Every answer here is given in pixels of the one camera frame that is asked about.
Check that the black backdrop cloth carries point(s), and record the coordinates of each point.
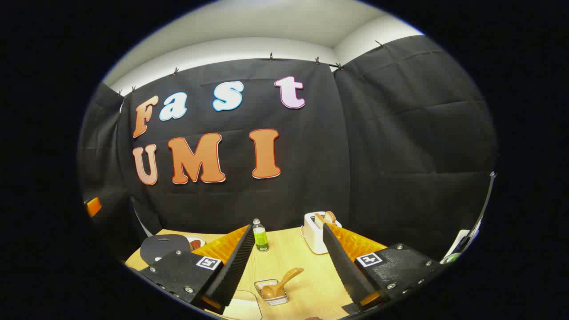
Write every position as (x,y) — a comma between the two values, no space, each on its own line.
(378,155)

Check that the green drink bottle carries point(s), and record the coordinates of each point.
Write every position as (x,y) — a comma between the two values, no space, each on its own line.
(260,238)

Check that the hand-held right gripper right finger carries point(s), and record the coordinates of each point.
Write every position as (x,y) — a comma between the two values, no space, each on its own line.
(342,266)

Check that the small dish of red beans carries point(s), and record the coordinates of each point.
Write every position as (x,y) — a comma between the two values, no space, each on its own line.
(195,243)

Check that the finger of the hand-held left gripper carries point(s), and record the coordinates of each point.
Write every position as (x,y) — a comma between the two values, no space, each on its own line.
(93,207)

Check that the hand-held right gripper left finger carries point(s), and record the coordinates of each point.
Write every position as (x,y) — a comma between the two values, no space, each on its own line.
(238,266)

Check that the clear rice container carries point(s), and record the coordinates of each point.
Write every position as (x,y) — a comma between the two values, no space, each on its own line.
(244,309)

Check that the dark grey rice cooker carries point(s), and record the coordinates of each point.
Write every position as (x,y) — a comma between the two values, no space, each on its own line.
(162,249)

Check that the wooden spoon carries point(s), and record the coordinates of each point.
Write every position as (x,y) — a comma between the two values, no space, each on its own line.
(280,284)

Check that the white toaster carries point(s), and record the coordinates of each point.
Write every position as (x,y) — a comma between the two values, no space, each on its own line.
(313,235)

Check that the toasted bread slice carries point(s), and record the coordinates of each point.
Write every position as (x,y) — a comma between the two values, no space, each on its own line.
(330,217)
(318,221)

